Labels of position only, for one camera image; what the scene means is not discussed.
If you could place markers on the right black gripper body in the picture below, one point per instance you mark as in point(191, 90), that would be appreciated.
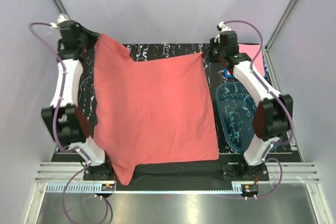
point(214, 52)

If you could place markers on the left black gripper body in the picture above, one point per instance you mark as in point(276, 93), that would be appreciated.
point(87, 40)

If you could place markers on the coral red t shirt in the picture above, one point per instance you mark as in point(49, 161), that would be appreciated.
point(151, 112)

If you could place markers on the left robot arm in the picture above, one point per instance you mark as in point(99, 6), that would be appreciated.
point(65, 121)

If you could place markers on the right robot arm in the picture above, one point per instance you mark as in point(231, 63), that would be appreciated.
point(273, 117)

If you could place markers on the folded blue t shirt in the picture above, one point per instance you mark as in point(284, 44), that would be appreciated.
point(260, 65)

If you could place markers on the folded pink t shirt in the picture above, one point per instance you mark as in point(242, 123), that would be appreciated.
point(251, 50)

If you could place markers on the teal transparent plastic basket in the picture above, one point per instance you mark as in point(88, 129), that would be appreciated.
point(236, 110)

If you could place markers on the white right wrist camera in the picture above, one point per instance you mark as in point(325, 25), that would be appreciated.
point(221, 27)

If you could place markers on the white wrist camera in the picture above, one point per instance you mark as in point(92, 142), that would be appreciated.
point(221, 27)
point(60, 19)

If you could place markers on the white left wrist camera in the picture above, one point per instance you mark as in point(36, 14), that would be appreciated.
point(60, 19)

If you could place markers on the right aluminium frame post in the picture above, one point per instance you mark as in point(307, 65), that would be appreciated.
point(286, 14)

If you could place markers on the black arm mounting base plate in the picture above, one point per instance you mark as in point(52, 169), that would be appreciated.
point(200, 176)

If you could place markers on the slotted cable duct rail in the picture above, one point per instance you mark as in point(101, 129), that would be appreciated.
point(101, 188)

